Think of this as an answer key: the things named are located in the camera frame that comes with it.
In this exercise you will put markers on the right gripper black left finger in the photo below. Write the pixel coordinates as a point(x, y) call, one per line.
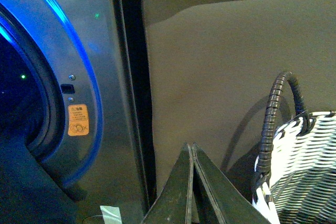
point(174, 204)

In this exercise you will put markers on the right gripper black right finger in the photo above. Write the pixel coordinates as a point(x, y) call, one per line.
point(217, 199)

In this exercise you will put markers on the dark blue garment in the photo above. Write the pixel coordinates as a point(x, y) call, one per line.
point(28, 194)

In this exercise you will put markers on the grey front-load washing machine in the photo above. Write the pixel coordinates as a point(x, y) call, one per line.
point(55, 53)

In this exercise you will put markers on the white tape piece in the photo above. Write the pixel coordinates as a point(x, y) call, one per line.
point(111, 215)

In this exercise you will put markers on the black white woven basket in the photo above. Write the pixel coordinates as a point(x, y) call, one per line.
point(294, 172)

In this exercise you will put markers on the orange warning sticker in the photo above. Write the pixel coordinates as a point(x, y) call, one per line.
point(78, 120)

